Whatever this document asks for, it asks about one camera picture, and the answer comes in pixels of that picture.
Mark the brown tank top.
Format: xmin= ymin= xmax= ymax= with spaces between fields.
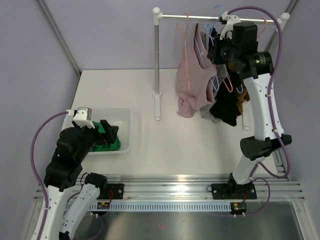
xmin=235 ymin=89 xmax=250 ymax=117

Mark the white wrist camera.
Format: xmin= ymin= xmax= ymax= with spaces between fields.
xmin=62 ymin=107 xmax=95 ymax=129
xmin=219 ymin=11 xmax=241 ymax=40

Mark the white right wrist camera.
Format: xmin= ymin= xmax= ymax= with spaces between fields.
xmin=219 ymin=11 xmax=241 ymax=40

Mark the blue hanger of mauve top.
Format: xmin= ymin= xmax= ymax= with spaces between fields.
xmin=194 ymin=20 xmax=220 ymax=93

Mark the clear plastic basket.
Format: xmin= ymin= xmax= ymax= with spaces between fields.
xmin=62 ymin=106 xmax=133 ymax=156

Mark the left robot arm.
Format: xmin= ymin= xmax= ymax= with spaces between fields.
xmin=32 ymin=120 xmax=119 ymax=240

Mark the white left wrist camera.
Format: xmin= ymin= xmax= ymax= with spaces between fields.
xmin=62 ymin=107 xmax=95 ymax=129

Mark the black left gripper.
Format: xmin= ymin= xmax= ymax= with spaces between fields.
xmin=73 ymin=119 xmax=119 ymax=162

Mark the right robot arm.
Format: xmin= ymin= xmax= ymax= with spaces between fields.
xmin=207 ymin=21 xmax=292 ymax=200

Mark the mauve pink tank top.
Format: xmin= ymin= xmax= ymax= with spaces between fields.
xmin=175 ymin=23 xmax=217 ymax=119

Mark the white slotted cable duct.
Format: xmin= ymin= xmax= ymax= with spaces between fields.
xmin=87 ymin=201 xmax=231 ymax=212

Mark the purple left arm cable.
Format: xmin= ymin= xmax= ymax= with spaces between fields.
xmin=29 ymin=112 xmax=76 ymax=240

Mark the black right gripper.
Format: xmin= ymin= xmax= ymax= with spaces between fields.
xmin=207 ymin=33 xmax=241 ymax=66

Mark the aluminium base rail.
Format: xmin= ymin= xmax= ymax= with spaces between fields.
xmin=33 ymin=174 xmax=307 ymax=203

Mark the black tank top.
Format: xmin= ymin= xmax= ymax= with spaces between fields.
xmin=209 ymin=66 xmax=243 ymax=127

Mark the grey tank top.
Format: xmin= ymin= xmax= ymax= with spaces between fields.
xmin=199 ymin=32 xmax=230 ymax=125

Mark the pink hanger of green top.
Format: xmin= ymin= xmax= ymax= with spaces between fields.
xmin=177 ymin=13 xmax=190 ymax=91

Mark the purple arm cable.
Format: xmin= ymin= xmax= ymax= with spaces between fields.
xmin=29 ymin=112 xmax=76 ymax=240
xmin=224 ymin=6 xmax=292 ymax=216

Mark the silver clothes rack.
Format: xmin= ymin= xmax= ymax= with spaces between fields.
xmin=151 ymin=6 xmax=291 ymax=130

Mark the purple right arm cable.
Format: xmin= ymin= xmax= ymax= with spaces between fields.
xmin=224 ymin=6 xmax=292 ymax=216

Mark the green tank top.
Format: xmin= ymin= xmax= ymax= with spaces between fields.
xmin=91 ymin=121 xmax=121 ymax=152

